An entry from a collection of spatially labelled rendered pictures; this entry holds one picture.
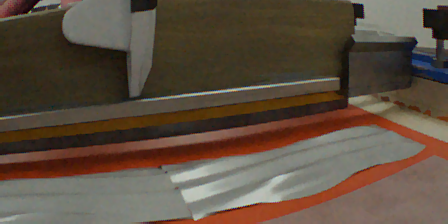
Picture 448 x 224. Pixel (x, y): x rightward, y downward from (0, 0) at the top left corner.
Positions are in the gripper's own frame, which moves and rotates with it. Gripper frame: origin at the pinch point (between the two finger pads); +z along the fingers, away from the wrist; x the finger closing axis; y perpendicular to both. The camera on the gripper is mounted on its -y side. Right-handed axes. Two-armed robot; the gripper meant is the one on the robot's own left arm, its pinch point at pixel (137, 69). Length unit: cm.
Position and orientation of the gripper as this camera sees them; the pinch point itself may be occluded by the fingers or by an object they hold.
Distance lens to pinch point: 26.7
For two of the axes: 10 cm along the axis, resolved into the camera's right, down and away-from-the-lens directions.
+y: -9.3, 1.1, -3.6
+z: 0.3, 9.7, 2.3
